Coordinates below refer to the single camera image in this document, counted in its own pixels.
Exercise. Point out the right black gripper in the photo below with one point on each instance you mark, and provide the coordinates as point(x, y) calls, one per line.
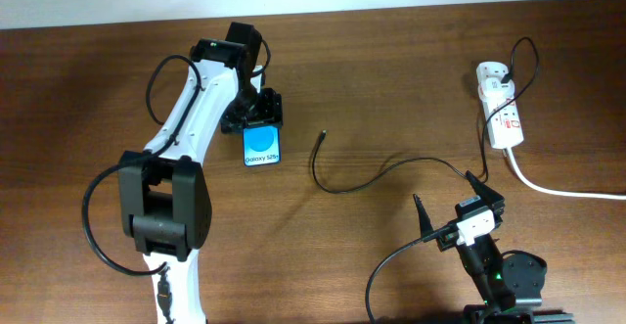
point(494, 199)

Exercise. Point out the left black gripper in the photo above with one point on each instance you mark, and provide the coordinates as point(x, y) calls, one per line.
point(272, 111)

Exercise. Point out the blue Galaxy smartphone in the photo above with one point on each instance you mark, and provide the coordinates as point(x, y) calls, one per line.
point(261, 146)

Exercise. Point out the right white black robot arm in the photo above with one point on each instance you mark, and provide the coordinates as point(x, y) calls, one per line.
point(510, 283)

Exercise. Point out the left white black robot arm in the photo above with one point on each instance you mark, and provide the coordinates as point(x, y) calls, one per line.
point(165, 205)

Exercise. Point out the white USB charger adapter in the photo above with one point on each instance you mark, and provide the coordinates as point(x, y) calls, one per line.
point(493, 89)

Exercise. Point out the white power strip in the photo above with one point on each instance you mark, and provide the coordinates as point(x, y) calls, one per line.
point(504, 128)

